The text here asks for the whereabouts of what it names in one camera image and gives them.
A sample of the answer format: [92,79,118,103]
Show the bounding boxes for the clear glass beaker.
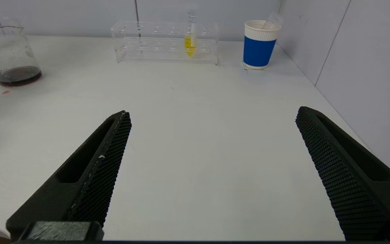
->
[0,17,42,87]

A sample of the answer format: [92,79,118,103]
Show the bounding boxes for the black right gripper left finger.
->
[6,111,132,238]

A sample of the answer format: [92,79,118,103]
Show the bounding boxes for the red pigment test tube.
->
[262,13,284,31]

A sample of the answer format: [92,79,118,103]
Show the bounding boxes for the blue and white paper cup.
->
[242,20,282,70]

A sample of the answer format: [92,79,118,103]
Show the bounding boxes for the yellow pigment test tube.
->
[184,3,199,57]

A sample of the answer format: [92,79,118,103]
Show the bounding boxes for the clear acrylic test tube rack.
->
[111,20,220,65]

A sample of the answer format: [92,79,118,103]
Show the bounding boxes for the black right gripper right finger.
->
[296,107,390,241]

